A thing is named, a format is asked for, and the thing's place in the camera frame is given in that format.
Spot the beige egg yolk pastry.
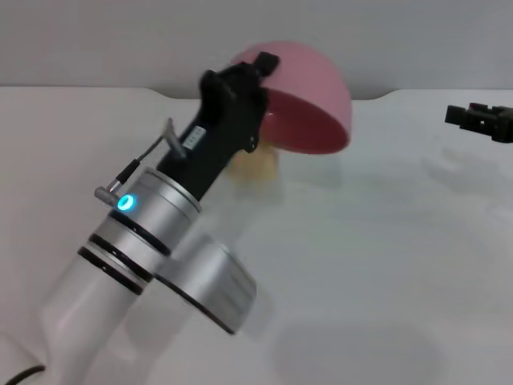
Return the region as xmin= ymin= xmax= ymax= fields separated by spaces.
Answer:
xmin=230 ymin=142 xmax=281 ymax=181

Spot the pink plastic bowl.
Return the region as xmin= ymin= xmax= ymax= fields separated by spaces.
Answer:
xmin=232 ymin=39 xmax=353 ymax=156

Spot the black cable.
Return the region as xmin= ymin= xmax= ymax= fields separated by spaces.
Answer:
xmin=7 ymin=363 xmax=48 ymax=385

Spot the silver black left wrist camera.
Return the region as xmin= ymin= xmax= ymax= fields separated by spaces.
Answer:
xmin=154 ymin=234 xmax=258 ymax=336

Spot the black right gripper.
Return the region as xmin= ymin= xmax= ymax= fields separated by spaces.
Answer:
xmin=443 ymin=102 xmax=513 ymax=144

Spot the grey left gripper cable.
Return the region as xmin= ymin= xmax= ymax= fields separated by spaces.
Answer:
xmin=94 ymin=117 xmax=188 ymax=206

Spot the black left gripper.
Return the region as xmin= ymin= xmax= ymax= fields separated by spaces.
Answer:
xmin=157 ymin=50 xmax=281 ymax=206

